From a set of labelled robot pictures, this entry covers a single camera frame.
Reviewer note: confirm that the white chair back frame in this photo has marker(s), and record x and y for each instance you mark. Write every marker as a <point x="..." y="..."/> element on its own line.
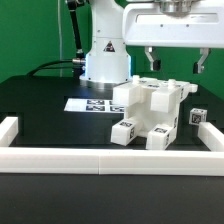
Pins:
<point x="159" y="95"/>

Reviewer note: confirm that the white tag sheet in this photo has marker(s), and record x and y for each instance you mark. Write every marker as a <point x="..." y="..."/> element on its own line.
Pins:
<point x="92" y="105"/>

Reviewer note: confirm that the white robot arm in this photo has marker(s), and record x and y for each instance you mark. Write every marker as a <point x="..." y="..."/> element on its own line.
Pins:
<point x="108" y="63"/>

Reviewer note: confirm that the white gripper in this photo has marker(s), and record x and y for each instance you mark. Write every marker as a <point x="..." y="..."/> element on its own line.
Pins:
<point x="145" y="24"/>

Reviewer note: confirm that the white U-shaped fence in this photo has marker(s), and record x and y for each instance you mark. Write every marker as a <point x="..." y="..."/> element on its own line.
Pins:
<point x="101" y="161"/>

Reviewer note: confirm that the white tagged cube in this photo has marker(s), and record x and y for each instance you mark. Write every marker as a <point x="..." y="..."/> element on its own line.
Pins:
<point x="197" y="115"/>

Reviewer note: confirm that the white chair seat part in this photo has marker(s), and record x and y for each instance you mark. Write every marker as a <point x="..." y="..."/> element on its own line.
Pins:
<point x="148" y="119"/>

